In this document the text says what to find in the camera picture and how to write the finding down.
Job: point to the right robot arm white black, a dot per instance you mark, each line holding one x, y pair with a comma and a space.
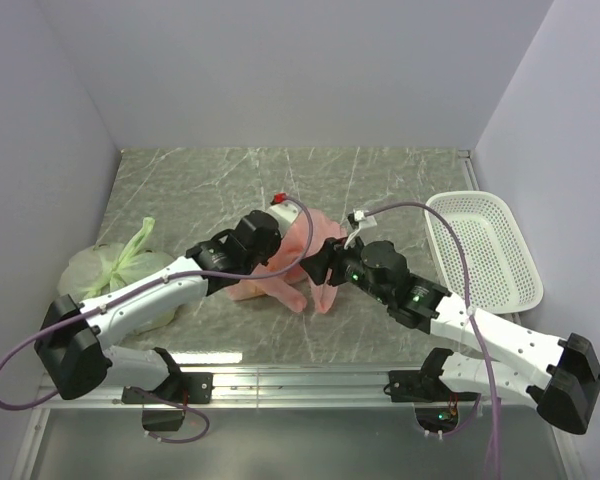
558, 377

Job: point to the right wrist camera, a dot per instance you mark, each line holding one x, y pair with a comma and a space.
359, 221

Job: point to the pink plastic bag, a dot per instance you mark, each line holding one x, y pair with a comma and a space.
282, 287

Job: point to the aluminium rail frame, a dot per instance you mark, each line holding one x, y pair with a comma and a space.
295, 396

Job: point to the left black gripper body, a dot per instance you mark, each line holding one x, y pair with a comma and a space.
262, 256

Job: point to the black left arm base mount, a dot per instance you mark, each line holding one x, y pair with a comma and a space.
158, 416

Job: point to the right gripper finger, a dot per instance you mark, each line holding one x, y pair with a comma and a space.
317, 266
335, 248

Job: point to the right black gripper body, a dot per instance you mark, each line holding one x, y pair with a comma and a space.
353, 270

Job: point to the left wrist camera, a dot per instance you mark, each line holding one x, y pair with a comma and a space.
284, 212

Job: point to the white perforated plastic basket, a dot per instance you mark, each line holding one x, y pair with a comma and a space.
503, 276

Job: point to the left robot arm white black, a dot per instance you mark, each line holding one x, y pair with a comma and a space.
81, 352

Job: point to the green plastic bag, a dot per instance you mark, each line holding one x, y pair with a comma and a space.
108, 267

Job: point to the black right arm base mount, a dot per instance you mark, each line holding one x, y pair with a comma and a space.
435, 406

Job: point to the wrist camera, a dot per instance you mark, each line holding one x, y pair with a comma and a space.
359, 221
284, 212

